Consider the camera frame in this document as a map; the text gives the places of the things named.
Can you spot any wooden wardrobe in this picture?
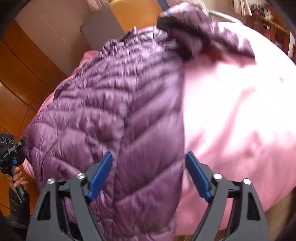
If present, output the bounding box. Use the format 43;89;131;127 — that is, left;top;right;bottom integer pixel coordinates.
0;19;69;216

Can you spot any grey yellow blue headboard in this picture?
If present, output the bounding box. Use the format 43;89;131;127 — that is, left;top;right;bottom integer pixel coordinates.
80;0;170;51

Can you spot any black jacket sleeve forearm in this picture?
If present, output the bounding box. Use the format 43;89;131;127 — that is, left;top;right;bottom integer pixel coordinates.
1;188;30;241

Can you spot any person's left hand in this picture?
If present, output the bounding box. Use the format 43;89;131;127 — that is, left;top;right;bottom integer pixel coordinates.
8;167;29;193

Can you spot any purple puffer down jacket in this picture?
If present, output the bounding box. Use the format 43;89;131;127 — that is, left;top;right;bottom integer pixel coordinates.
23;3;254;240

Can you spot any wooden desk with clutter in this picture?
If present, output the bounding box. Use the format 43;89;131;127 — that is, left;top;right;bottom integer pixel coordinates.
231;1;295;59

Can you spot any grey metal bed rail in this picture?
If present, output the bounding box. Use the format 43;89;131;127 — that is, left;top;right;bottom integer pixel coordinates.
208;10;243;24

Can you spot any pink quilted bedspread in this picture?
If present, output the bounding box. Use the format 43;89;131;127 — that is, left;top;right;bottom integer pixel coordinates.
37;22;295;235

